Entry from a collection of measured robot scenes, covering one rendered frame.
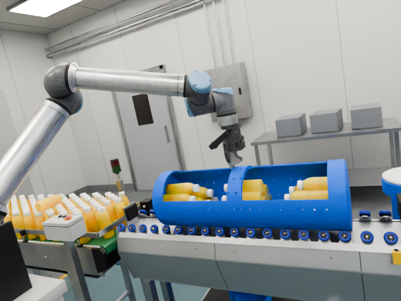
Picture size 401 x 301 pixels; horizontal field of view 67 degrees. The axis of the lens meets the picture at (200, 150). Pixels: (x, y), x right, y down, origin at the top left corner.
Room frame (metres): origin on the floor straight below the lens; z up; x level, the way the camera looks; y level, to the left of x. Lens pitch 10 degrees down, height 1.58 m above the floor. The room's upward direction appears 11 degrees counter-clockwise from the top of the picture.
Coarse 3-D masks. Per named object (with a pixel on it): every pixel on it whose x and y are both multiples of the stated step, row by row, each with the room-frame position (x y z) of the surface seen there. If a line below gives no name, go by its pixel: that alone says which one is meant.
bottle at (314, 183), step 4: (304, 180) 1.21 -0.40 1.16; (308, 180) 1.19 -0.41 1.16; (312, 180) 1.18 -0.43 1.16; (316, 180) 1.17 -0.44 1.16; (320, 180) 1.17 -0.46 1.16; (324, 180) 1.16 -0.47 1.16; (304, 184) 1.20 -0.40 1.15; (308, 184) 1.18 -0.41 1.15; (312, 184) 1.17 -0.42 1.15; (316, 184) 1.17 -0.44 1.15; (320, 184) 1.16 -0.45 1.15; (324, 184) 1.15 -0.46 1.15; (304, 188) 1.20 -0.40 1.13; (308, 188) 1.18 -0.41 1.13; (312, 188) 1.17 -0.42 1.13; (316, 188) 1.17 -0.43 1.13; (320, 188) 1.16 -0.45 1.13; (324, 188) 1.15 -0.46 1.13
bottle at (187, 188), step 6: (168, 186) 1.52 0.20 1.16; (174, 186) 1.50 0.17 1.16; (180, 186) 1.48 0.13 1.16; (186, 186) 1.46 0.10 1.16; (192, 186) 1.46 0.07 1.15; (168, 192) 1.51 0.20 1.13; (174, 192) 1.49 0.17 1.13; (180, 192) 1.47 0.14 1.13; (186, 192) 1.46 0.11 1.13; (192, 192) 1.46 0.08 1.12
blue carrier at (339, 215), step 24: (216, 168) 1.48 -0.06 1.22; (240, 168) 1.32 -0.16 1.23; (264, 168) 1.38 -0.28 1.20; (288, 168) 1.34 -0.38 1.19; (312, 168) 1.30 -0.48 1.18; (336, 168) 1.10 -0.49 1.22; (216, 192) 1.56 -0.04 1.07; (240, 192) 1.22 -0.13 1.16; (288, 192) 1.38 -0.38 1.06; (336, 192) 1.04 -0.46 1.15; (168, 216) 1.39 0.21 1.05; (192, 216) 1.33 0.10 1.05; (216, 216) 1.27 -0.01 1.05; (240, 216) 1.21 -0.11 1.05; (264, 216) 1.17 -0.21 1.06; (288, 216) 1.12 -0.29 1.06; (312, 216) 1.08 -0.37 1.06; (336, 216) 1.04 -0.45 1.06
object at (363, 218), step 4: (144, 216) 1.76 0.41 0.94; (148, 216) 1.76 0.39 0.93; (152, 216) 1.73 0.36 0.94; (364, 216) 1.19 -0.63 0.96; (368, 216) 1.19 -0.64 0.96; (384, 216) 1.15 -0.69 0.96; (388, 216) 1.15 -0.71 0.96; (356, 220) 1.22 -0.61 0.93; (360, 220) 1.22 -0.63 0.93; (364, 220) 1.21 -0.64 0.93; (368, 220) 1.20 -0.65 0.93; (372, 220) 1.19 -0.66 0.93; (376, 220) 1.19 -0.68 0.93; (380, 220) 1.18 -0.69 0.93; (384, 220) 1.17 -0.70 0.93; (388, 220) 1.16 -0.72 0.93; (392, 220) 1.16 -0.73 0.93; (396, 220) 1.15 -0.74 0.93; (400, 220) 1.14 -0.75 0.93
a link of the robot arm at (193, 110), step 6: (210, 96) 1.31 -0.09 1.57; (186, 102) 1.29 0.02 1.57; (210, 102) 1.30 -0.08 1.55; (186, 108) 1.32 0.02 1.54; (192, 108) 1.29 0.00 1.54; (198, 108) 1.27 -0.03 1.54; (204, 108) 1.28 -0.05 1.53; (210, 108) 1.30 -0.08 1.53; (192, 114) 1.30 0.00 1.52; (198, 114) 1.31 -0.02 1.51; (204, 114) 1.33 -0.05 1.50
